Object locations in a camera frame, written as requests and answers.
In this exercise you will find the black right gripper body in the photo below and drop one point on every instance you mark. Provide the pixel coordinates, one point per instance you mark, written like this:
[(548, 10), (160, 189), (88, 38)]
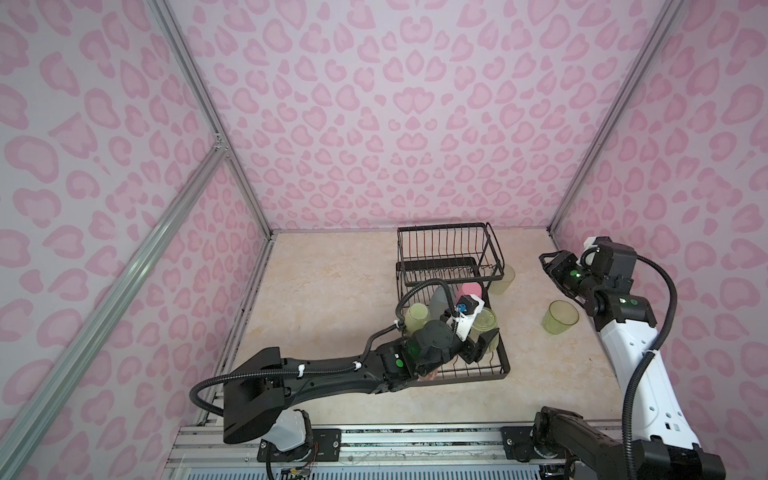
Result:
[(576, 279)]

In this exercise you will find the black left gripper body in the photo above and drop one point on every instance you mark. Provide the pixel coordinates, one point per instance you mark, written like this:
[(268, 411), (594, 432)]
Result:
[(471, 350)]

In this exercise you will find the bright green clear cup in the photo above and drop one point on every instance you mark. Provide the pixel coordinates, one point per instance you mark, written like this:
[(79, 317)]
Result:
[(484, 322)]

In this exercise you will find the pink plastic cup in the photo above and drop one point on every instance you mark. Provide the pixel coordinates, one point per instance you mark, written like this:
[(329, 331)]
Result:
[(471, 288)]

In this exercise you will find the light green ceramic mug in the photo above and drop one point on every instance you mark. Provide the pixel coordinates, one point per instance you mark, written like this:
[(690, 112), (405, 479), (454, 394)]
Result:
[(415, 318)]

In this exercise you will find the frosted teal textured cup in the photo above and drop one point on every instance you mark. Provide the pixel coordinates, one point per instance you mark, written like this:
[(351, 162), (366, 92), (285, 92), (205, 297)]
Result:
[(440, 305)]

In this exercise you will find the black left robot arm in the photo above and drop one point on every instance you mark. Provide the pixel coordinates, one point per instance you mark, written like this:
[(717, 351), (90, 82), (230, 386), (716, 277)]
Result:
[(267, 384)]

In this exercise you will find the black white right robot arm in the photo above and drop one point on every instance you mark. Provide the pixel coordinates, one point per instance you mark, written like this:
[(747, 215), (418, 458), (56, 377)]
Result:
[(656, 440)]

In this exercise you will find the clear green plastic cup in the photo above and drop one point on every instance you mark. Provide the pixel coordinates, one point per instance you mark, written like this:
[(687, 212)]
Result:
[(559, 317)]

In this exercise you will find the frosted pale green textured cup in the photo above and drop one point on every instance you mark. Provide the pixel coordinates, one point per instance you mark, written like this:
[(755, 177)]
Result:
[(499, 287)]

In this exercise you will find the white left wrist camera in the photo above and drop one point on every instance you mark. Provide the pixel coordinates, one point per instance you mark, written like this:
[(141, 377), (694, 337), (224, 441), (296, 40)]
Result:
[(466, 310)]

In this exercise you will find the black wire dish rack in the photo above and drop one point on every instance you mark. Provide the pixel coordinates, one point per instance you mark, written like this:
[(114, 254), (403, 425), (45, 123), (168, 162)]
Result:
[(459, 254)]

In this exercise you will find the aluminium corner frame post right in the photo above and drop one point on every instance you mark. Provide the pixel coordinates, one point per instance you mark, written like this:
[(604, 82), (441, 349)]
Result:
[(662, 28)]

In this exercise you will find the aluminium corner frame post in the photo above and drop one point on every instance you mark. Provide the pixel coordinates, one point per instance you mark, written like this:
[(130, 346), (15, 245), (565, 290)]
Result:
[(662, 28), (167, 23)]

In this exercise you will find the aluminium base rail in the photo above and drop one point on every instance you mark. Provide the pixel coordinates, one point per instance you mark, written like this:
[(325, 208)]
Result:
[(384, 451)]

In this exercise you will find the aluminium diagonal frame bar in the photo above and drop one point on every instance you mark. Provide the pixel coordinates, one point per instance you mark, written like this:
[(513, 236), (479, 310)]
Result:
[(37, 416)]

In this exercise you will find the aluminium corner frame post left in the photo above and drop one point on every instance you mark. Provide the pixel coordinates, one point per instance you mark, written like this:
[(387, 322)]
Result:
[(167, 23)]

